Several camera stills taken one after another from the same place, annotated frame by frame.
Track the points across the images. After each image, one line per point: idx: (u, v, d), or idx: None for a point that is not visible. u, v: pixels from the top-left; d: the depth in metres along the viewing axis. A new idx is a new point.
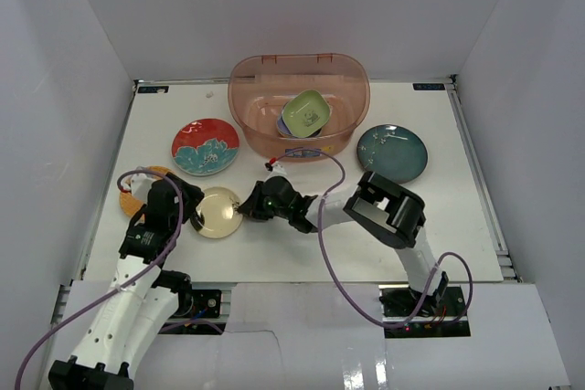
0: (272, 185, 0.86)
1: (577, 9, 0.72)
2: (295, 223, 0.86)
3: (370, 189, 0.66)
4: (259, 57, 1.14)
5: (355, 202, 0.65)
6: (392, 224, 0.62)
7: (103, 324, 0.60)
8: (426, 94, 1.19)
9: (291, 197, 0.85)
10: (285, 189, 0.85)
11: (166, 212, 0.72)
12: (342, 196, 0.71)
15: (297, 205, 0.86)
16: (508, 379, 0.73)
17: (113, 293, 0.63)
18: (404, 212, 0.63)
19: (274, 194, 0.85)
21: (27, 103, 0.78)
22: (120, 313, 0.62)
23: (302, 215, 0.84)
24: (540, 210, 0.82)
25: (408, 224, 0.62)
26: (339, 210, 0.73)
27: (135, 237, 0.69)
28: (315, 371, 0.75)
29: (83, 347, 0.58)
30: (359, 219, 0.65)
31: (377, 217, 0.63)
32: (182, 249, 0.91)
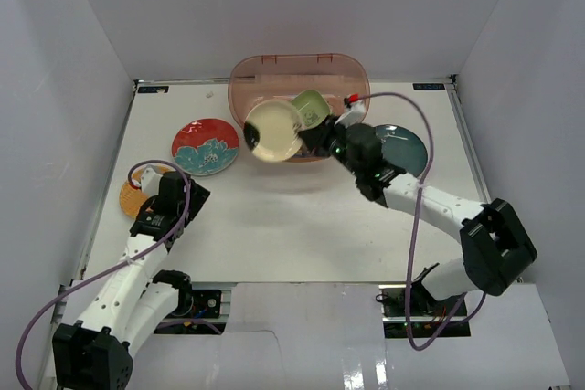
0: (363, 136, 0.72)
1: (577, 9, 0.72)
2: (363, 185, 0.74)
3: (491, 219, 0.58)
4: (259, 57, 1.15)
5: (474, 228, 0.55)
6: (498, 268, 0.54)
7: (111, 292, 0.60)
8: (426, 94, 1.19)
9: (375, 156, 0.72)
10: (374, 146, 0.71)
11: (175, 198, 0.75)
12: (455, 211, 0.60)
15: (373, 167, 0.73)
16: (509, 379, 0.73)
17: (122, 265, 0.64)
18: (515, 261, 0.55)
19: (359, 146, 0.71)
21: (27, 103, 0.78)
22: (127, 284, 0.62)
23: (374, 180, 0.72)
24: (541, 210, 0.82)
25: (512, 270, 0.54)
26: (441, 218, 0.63)
27: (145, 219, 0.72)
28: (315, 372, 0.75)
29: (90, 313, 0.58)
30: (469, 247, 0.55)
31: (493, 254, 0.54)
32: (182, 249, 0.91)
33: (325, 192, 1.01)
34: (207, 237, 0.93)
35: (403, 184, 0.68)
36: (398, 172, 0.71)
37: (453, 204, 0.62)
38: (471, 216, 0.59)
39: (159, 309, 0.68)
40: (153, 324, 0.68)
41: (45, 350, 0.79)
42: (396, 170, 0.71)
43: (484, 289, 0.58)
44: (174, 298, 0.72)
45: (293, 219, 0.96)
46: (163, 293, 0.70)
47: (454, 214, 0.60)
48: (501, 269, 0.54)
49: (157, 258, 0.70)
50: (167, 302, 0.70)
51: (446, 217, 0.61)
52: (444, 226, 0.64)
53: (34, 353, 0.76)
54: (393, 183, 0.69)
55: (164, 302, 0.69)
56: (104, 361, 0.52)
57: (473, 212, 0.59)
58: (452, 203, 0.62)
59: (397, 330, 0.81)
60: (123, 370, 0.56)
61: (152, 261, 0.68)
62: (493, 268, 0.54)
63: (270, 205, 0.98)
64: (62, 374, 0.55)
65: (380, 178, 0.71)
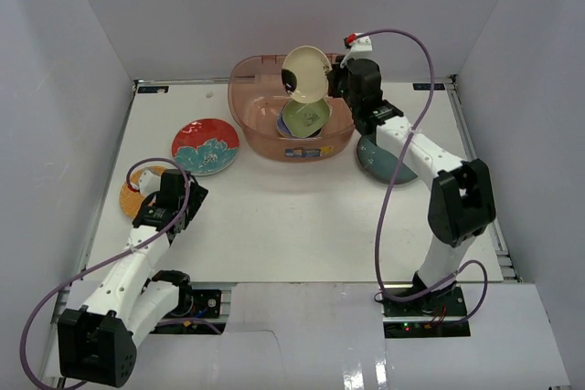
0: (364, 68, 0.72)
1: (577, 10, 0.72)
2: (358, 121, 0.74)
3: (465, 177, 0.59)
4: (259, 57, 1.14)
5: (447, 179, 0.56)
6: (456, 221, 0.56)
7: (115, 279, 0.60)
8: (426, 95, 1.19)
9: (373, 91, 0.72)
10: (372, 79, 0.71)
11: (176, 194, 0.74)
12: (436, 162, 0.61)
15: (371, 104, 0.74)
16: (509, 378, 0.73)
17: (126, 253, 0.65)
18: (474, 219, 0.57)
19: (359, 79, 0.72)
21: (27, 104, 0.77)
22: (132, 270, 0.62)
23: (370, 116, 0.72)
24: (540, 210, 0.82)
25: (470, 226, 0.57)
26: (421, 166, 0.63)
27: (148, 213, 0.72)
28: (315, 371, 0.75)
29: (94, 298, 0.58)
30: (436, 194, 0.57)
31: (456, 205, 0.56)
32: (183, 249, 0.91)
33: (325, 193, 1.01)
34: (207, 236, 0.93)
35: (396, 125, 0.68)
36: (396, 112, 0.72)
37: (437, 155, 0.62)
38: (447, 169, 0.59)
39: (161, 306, 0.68)
40: (154, 319, 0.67)
41: (44, 349, 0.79)
42: (394, 110, 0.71)
43: (441, 237, 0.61)
44: (174, 295, 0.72)
45: (293, 219, 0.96)
46: (165, 289, 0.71)
47: (434, 163, 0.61)
48: (458, 223, 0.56)
49: (161, 248, 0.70)
50: (169, 299, 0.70)
51: (426, 165, 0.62)
52: (422, 174, 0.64)
53: (34, 353, 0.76)
54: (387, 122, 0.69)
55: (164, 299, 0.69)
56: (110, 344, 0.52)
57: (452, 165, 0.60)
58: (436, 153, 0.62)
59: (397, 330, 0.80)
60: (127, 357, 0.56)
61: (155, 250, 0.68)
62: (452, 219, 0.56)
63: (269, 205, 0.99)
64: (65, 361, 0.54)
65: (377, 115, 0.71)
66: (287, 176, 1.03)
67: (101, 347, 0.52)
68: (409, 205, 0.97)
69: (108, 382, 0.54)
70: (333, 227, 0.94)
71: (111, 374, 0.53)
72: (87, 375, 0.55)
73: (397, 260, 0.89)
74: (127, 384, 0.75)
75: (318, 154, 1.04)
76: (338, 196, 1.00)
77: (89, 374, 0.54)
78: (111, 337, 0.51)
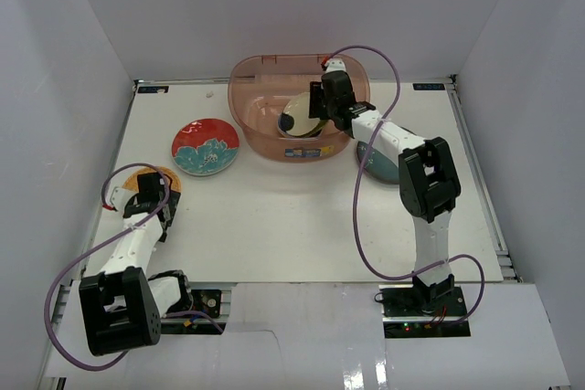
0: (332, 74, 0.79)
1: (577, 9, 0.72)
2: (335, 117, 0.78)
3: (430, 155, 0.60)
4: (259, 57, 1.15)
5: (413, 156, 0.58)
6: (421, 195, 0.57)
7: (125, 247, 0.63)
8: (426, 94, 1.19)
9: (345, 91, 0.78)
10: (342, 80, 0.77)
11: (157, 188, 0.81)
12: (401, 142, 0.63)
15: (346, 103, 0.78)
16: (509, 378, 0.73)
17: (127, 231, 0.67)
18: (441, 192, 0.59)
19: (329, 81, 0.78)
21: (27, 104, 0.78)
22: (137, 238, 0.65)
23: (347, 112, 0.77)
24: (540, 210, 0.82)
25: (436, 199, 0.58)
26: (390, 149, 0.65)
27: (135, 205, 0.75)
28: (315, 371, 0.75)
29: (109, 264, 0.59)
30: (402, 170, 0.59)
31: (420, 180, 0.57)
32: (182, 249, 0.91)
33: (325, 193, 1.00)
34: (207, 237, 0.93)
35: (368, 117, 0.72)
36: (370, 108, 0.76)
37: (402, 136, 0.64)
38: (411, 147, 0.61)
39: (164, 290, 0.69)
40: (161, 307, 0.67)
41: (45, 350, 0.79)
42: (367, 107, 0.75)
43: (412, 214, 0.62)
44: (175, 286, 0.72)
45: (293, 219, 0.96)
46: (164, 279, 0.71)
47: (400, 144, 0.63)
48: (425, 196, 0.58)
49: (156, 229, 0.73)
50: (171, 288, 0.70)
51: (393, 147, 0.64)
52: (392, 156, 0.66)
53: (35, 353, 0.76)
54: (360, 117, 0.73)
55: (167, 288, 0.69)
56: (138, 290, 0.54)
57: (416, 144, 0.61)
58: (401, 135, 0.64)
59: (398, 330, 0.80)
60: (154, 315, 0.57)
61: (153, 226, 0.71)
62: (419, 193, 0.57)
63: (269, 205, 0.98)
64: (94, 336, 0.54)
65: (353, 110, 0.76)
66: (289, 176, 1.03)
67: (128, 299, 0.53)
68: None
69: (142, 342, 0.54)
70: (332, 227, 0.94)
71: (143, 330, 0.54)
72: (119, 344, 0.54)
73: (395, 259, 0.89)
74: (127, 384, 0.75)
75: (318, 154, 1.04)
76: (338, 196, 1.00)
77: (122, 341, 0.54)
78: (137, 282, 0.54)
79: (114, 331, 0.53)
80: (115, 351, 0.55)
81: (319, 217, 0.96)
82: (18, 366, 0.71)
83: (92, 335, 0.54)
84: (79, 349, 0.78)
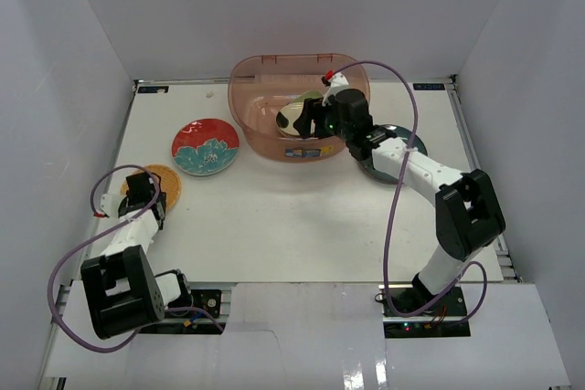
0: (349, 96, 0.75)
1: (577, 9, 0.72)
2: (353, 145, 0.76)
3: (467, 189, 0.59)
4: (259, 57, 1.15)
5: (451, 193, 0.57)
6: (464, 235, 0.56)
7: (123, 233, 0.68)
8: (426, 94, 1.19)
9: (361, 117, 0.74)
10: (359, 105, 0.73)
11: (147, 187, 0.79)
12: (435, 177, 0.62)
15: (363, 130, 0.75)
16: (508, 378, 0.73)
17: (124, 223, 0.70)
18: (482, 226, 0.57)
19: (346, 106, 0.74)
21: (27, 104, 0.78)
22: (135, 227, 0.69)
23: (364, 140, 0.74)
24: (541, 210, 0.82)
25: (479, 237, 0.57)
26: (422, 183, 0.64)
27: (129, 205, 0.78)
28: (314, 371, 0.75)
29: (110, 247, 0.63)
30: (441, 209, 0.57)
31: (462, 218, 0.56)
32: (182, 249, 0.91)
33: (325, 193, 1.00)
34: (206, 237, 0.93)
35: (391, 146, 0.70)
36: (388, 134, 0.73)
37: (435, 169, 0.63)
38: (448, 183, 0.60)
39: (166, 287, 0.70)
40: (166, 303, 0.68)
41: (45, 349, 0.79)
42: (388, 133, 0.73)
43: (453, 255, 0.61)
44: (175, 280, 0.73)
45: (293, 219, 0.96)
46: (166, 277, 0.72)
47: (434, 179, 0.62)
48: (467, 235, 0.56)
49: (153, 225, 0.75)
50: (170, 283, 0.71)
51: (426, 182, 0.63)
52: (423, 189, 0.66)
53: (35, 353, 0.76)
54: (381, 145, 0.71)
55: (167, 282, 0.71)
56: (140, 266, 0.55)
57: (452, 179, 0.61)
58: (434, 168, 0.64)
59: (397, 329, 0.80)
60: (156, 295, 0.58)
61: (149, 221, 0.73)
62: (461, 233, 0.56)
63: (268, 205, 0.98)
64: (100, 318, 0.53)
65: (371, 140, 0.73)
66: (289, 176, 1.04)
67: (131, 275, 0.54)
68: (409, 206, 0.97)
69: (147, 318, 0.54)
70: (332, 227, 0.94)
71: (149, 304, 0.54)
72: (125, 322, 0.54)
73: (398, 265, 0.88)
74: (127, 384, 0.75)
75: (318, 154, 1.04)
76: (338, 196, 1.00)
77: (128, 319, 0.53)
78: (138, 258, 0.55)
79: (119, 309, 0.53)
80: (122, 332, 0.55)
81: (319, 217, 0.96)
82: (18, 366, 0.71)
83: (97, 318, 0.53)
84: (80, 349, 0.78)
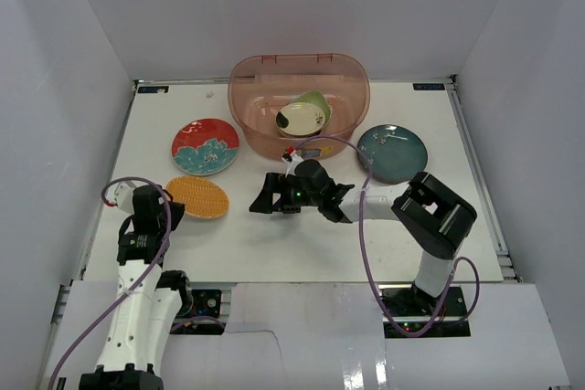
0: (308, 169, 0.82)
1: (577, 9, 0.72)
2: (325, 210, 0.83)
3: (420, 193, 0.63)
4: (259, 57, 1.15)
5: (407, 202, 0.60)
6: (441, 233, 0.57)
7: (122, 328, 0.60)
8: (426, 94, 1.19)
9: (324, 183, 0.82)
10: (319, 173, 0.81)
11: (154, 213, 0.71)
12: (388, 194, 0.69)
15: (329, 193, 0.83)
16: (509, 378, 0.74)
17: (123, 298, 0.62)
18: (454, 218, 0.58)
19: (307, 178, 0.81)
21: (27, 103, 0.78)
22: (135, 314, 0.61)
23: (333, 202, 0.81)
24: (541, 209, 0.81)
25: (455, 229, 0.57)
26: (382, 206, 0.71)
27: (130, 244, 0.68)
28: (314, 370, 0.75)
29: (108, 355, 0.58)
30: (406, 220, 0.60)
31: (428, 219, 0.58)
32: (182, 251, 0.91)
33: None
34: (206, 237, 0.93)
35: (352, 194, 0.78)
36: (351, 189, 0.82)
37: (388, 191, 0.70)
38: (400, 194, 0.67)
39: (165, 319, 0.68)
40: (168, 327, 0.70)
41: (45, 350, 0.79)
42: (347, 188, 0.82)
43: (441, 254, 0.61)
44: (176, 299, 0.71)
45: (293, 219, 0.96)
46: (165, 297, 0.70)
47: (388, 198, 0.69)
48: (443, 231, 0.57)
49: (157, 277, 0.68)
50: (171, 306, 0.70)
51: (384, 205, 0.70)
52: (388, 214, 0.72)
53: (34, 353, 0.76)
54: (346, 196, 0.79)
55: (170, 308, 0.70)
56: None
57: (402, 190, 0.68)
58: (385, 190, 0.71)
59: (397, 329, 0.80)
60: None
61: (152, 281, 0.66)
62: (434, 231, 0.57)
63: None
64: None
65: (337, 198, 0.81)
66: None
67: None
68: None
69: None
70: (331, 227, 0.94)
71: None
72: None
73: (398, 266, 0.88)
74: None
75: (318, 154, 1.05)
76: None
77: None
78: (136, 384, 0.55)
79: None
80: None
81: (317, 218, 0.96)
82: (19, 365, 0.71)
83: None
84: (79, 350, 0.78)
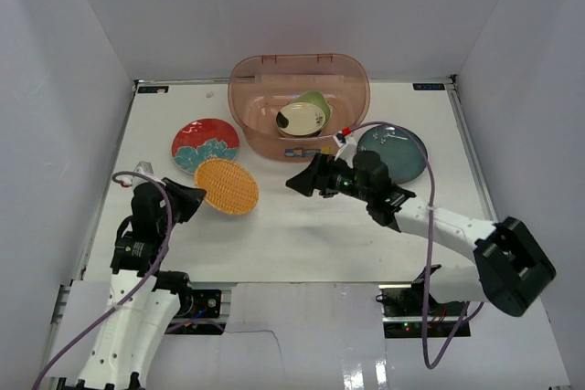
0: (367, 162, 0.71)
1: (577, 9, 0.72)
2: (373, 211, 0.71)
3: (503, 237, 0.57)
4: (259, 57, 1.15)
5: (489, 248, 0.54)
6: (515, 289, 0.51)
7: (106, 344, 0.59)
8: (426, 94, 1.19)
9: (382, 181, 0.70)
10: (380, 171, 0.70)
11: (153, 219, 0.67)
12: (468, 232, 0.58)
15: (383, 192, 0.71)
16: (509, 378, 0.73)
17: (111, 310, 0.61)
18: (532, 277, 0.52)
19: (366, 172, 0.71)
21: (28, 103, 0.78)
22: (121, 330, 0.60)
23: (385, 205, 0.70)
24: (541, 209, 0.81)
25: (532, 289, 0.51)
26: (454, 240, 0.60)
27: (125, 251, 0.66)
28: (314, 370, 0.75)
29: (90, 371, 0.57)
30: (483, 268, 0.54)
31: (507, 270, 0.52)
32: (182, 246, 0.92)
33: None
34: (207, 238, 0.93)
35: (413, 206, 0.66)
36: (409, 194, 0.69)
37: (466, 224, 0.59)
38: (483, 236, 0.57)
39: (159, 324, 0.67)
40: (162, 332, 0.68)
41: (45, 350, 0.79)
42: (407, 194, 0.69)
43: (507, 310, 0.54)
44: (175, 302, 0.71)
45: (293, 219, 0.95)
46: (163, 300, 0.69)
47: (467, 234, 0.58)
48: (519, 289, 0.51)
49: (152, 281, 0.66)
50: (168, 310, 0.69)
51: (459, 238, 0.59)
52: (458, 248, 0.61)
53: (34, 353, 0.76)
54: (403, 206, 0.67)
55: (165, 313, 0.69)
56: None
57: (486, 230, 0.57)
58: (463, 221, 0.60)
59: (398, 329, 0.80)
60: None
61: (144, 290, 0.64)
62: (510, 287, 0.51)
63: (268, 207, 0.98)
64: None
65: (391, 203, 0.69)
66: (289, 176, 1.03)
67: None
68: None
69: None
70: (332, 228, 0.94)
71: None
72: None
73: (398, 266, 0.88)
74: None
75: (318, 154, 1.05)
76: (339, 197, 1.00)
77: None
78: None
79: None
80: None
81: (318, 219, 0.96)
82: (19, 365, 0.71)
83: None
84: (79, 350, 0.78)
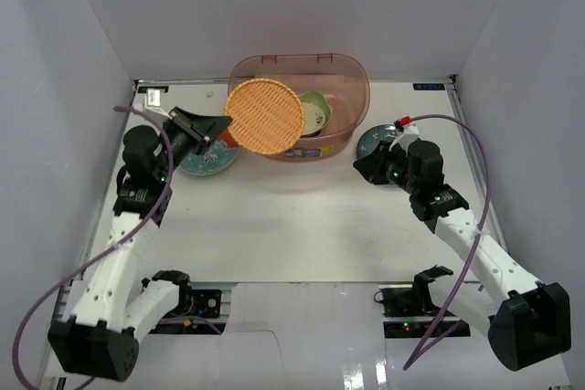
0: (423, 149, 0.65)
1: (578, 10, 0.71)
2: (415, 203, 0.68)
3: (538, 299, 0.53)
4: (259, 57, 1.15)
5: (519, 303, 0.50)
6: (519, 352, 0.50)
7: (102, 284, 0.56)
8: (426, 95, 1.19)
9: (434, 174, 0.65)
10: (432, 163, 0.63)
11: (149, 169, 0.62)
12: (505, 278, 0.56)
15: (431, 186, 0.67)
16: (508, 378, 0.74)
17: (109, 251, 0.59)
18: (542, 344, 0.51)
19: (419, 159, 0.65)
21: (27, 104, 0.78)
22: (117, 274, 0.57)
23: (430, 201, 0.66)
24: (541, 209, 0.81)
25: (535, 354, 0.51)
26: (489, 278, 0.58)
27: (127, 196, 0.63)
28: (314, 370, 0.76)
29: (82, 308, 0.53)
30: (503, 315, 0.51)
31: (526, 335, 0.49)
32: (182, 245, 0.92)
33: (327, 193, 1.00)
34: (207, 237, 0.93)
35: (460, 219, 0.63)
36: (459, 200, 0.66)
37: (508, 270, 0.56)
38: (520, 290, 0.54)
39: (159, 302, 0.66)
40: (157, 314, 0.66)
41: (45, 350, 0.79)
42: (458, 197, 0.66)
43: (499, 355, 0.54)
44: (175, 293, 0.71)
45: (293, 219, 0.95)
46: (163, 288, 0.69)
47: (505, 279, 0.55)
48: (525, 352, 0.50)
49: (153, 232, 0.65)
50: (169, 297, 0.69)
51: (494, 278, 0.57)
52: (487, 283, 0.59)
53: (35, 353, 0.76)
54: (451, 214, 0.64)
55: (165, 297, 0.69)
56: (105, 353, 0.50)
57: (525, 286, 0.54)
58: (506, 266, 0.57)
59: (398, 329, 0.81)
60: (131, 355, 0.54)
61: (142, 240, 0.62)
62: (518, 348, 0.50)
63: (268, 206, 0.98)
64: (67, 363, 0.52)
65: (439, 202, 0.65)
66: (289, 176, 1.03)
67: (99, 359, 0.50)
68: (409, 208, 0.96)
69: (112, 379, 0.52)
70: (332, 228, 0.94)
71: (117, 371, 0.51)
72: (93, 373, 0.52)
73: (398, 265, 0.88)
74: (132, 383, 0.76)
75: (318, 153, 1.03)
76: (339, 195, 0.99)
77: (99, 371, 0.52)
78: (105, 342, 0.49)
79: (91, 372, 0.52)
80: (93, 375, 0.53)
81: (318, 218, 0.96)
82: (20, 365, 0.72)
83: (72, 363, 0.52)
84: None
